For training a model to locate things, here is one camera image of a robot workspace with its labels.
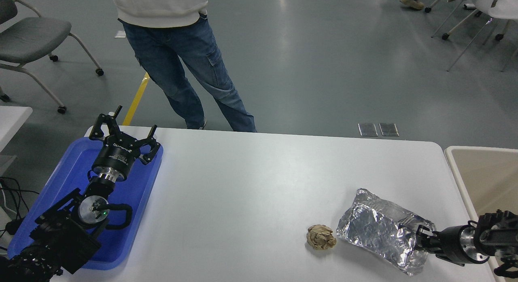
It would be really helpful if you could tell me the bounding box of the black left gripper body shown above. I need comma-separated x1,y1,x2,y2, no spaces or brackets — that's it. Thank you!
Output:
91,133,142,182

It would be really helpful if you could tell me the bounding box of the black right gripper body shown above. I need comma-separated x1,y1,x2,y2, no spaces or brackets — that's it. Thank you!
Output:
434,225,467,267

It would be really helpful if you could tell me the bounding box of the silver foil plate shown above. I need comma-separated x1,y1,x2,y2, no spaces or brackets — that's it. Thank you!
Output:
336,188,437,276

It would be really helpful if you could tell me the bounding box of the blue plastic tray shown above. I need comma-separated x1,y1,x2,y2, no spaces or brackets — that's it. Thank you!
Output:
7,137,164,271

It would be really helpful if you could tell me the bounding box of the large pale bin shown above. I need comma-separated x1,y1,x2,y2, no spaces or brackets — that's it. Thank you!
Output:
444,146,518,282

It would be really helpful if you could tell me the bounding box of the small white side table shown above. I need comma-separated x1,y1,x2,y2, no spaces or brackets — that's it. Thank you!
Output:
0,106,33,153

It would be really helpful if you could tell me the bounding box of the crumpled tan paper ball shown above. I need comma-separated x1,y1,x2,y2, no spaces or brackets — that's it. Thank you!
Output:
306,224,337,250

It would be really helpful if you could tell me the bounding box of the grey chair on casters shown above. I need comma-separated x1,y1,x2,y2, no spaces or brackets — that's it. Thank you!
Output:
0,0,104,114

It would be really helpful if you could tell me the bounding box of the black power plug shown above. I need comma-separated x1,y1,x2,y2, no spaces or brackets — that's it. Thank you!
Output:
5,218,24,236

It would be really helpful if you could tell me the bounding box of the person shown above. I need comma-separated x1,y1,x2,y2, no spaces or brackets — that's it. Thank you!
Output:
389,0,425,11
110,0,257,133

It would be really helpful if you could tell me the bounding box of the white chair on casters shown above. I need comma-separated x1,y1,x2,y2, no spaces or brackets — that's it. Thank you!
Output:
424,0,518,72

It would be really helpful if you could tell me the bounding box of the black cable bundle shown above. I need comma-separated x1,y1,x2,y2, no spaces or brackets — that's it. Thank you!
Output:
0,177,40,238

